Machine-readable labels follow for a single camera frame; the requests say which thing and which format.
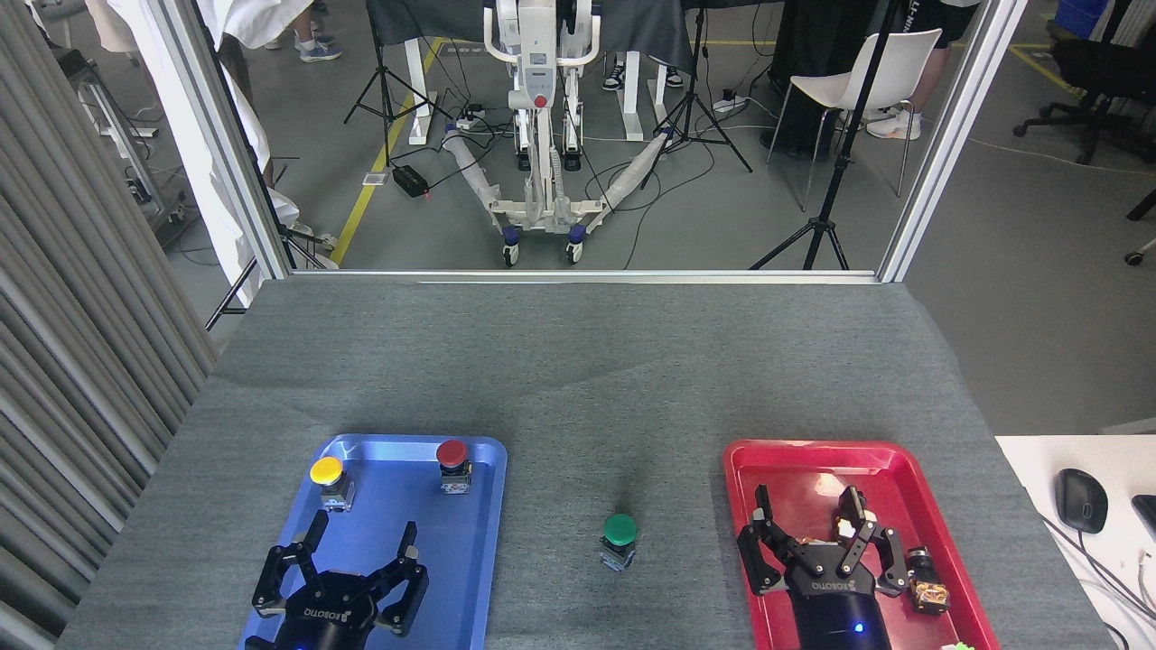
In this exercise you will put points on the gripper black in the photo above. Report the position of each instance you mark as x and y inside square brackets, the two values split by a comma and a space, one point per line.
[325, 614]
[835, 605]

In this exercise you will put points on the green push button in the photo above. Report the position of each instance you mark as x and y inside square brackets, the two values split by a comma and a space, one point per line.
[619, 529]

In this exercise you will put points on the yellow push button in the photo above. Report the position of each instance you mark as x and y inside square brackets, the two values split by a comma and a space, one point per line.
[326, 469]

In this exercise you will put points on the red push button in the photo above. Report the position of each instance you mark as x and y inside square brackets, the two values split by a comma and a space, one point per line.
[452, 451]

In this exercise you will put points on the red plastic tray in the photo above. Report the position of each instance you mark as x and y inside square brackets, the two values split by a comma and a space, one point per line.
[804, 478]

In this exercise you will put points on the blue plastic tray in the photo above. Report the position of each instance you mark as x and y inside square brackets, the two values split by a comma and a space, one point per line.
[452, 560]

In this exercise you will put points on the white desk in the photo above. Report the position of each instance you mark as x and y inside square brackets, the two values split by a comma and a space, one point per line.
[1039, 469]

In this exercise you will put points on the black computer mouse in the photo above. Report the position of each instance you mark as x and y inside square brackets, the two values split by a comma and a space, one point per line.
[1081, 501]

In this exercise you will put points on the dark grey felt table cover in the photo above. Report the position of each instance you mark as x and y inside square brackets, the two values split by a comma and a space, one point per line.
[596, 379]

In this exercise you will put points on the black tripod with low legs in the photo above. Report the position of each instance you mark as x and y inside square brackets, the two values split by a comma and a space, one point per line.
[229, 296]

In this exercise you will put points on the black flat desk device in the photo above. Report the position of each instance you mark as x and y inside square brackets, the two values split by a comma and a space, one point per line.
[1149, 515]

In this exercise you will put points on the tall black tripod stand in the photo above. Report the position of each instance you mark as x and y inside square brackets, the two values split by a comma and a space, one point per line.
[820, 226]

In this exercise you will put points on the grey ribbed curtain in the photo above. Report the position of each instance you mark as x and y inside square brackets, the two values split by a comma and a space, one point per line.
[72, 361]

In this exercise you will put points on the black chair leg with caster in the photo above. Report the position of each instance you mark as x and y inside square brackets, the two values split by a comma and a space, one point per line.
[1133, 257]

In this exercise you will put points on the person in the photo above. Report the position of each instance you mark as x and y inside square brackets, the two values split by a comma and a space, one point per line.
[894, 126]
[167, 108]
[321, 51]
[614, 79]

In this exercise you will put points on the white power strip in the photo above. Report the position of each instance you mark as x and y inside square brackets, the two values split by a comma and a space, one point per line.
[730, 102]
[471, 117]

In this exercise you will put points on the white table leg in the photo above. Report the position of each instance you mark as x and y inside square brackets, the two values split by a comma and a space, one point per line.
[632, 99]
[417, 90]

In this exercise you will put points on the white plastic chair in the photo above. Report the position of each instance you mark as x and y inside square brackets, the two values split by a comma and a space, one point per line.
[894, 63]

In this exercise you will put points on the black table cloth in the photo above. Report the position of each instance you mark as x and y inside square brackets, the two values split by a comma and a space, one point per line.
[650, 32]

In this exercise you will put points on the black office chair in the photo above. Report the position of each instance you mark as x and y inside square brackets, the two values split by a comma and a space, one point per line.
[1097, 68]

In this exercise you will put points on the white stand on wheels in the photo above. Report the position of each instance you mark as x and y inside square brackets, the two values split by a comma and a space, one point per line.
[538, 54]

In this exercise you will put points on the grey metal cart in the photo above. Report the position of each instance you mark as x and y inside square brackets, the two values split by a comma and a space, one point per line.
[70, 65]

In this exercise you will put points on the blue storage bin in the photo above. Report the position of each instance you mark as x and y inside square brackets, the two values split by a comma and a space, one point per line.
[1079, 16]

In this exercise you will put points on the black knob silver switch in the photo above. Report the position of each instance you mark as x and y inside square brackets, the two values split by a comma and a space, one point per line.
[845, 525]

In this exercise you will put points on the black knob copper switch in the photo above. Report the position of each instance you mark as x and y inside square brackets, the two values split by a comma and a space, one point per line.
[930, 594]

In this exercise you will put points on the silver frame rail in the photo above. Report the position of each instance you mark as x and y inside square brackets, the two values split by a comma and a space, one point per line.
[587, 276]

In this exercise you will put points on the silver frame post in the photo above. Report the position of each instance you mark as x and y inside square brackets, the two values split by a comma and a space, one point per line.
[226, 135]
[948, 135]

